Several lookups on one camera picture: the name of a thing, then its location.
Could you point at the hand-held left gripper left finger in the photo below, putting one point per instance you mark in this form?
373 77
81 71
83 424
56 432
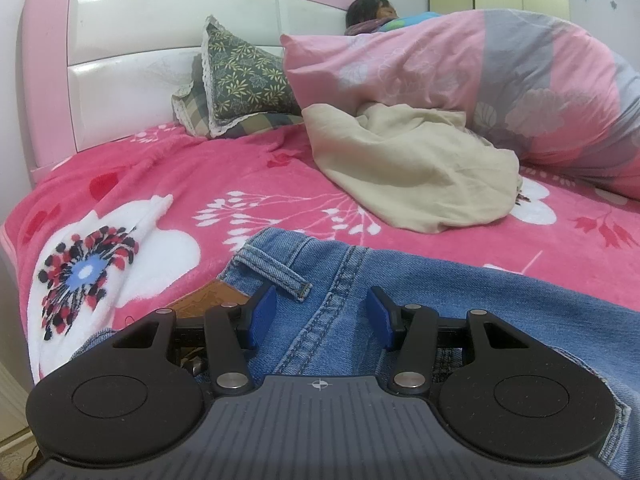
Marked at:
262 317

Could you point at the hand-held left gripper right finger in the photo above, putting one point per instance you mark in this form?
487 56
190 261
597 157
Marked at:
378 317

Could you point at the blue jeans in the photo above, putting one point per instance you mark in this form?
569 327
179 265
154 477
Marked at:
500 300

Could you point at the pink floral blanket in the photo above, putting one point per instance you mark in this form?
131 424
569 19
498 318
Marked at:
200 195

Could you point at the beige crumpled cloth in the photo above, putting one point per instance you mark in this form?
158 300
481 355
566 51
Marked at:
415 170

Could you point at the green leaf-patterned pillow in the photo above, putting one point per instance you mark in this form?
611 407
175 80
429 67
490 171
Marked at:
245 75

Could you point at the pink and grey quilt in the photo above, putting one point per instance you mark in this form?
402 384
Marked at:
450 60

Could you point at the pink and white headboard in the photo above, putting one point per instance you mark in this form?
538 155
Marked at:
150 35

